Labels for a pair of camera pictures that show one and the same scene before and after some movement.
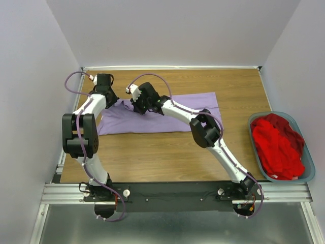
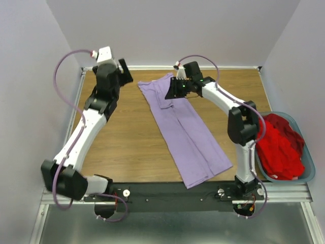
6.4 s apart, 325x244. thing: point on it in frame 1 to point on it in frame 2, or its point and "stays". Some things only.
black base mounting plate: [171, 197] stays
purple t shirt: [123, 119] to [196, 153]
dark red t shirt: [284, 128] stays
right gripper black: [135, 106] to [172, 92]
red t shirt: [278, 158] stays
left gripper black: [114, 98] to [126, 77]
